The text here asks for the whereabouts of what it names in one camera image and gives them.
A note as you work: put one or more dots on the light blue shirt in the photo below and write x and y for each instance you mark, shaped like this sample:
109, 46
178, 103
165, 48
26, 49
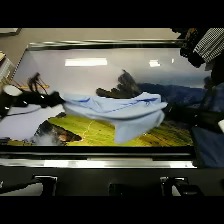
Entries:
133, 111

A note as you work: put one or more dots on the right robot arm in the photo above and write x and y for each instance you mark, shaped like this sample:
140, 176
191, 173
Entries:
186, 115

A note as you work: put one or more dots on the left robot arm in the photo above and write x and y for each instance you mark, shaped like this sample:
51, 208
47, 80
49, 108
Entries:
31, 98

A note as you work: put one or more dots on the black garment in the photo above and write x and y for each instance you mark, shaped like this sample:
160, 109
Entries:
189, 46

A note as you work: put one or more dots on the dark blue garment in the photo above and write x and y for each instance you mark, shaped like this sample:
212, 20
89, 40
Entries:
210, 150

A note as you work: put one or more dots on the checked shirt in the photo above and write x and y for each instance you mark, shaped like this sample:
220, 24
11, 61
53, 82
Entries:
211, 45

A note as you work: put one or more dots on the silver frame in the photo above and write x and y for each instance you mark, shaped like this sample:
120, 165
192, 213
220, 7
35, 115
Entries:
100, 163

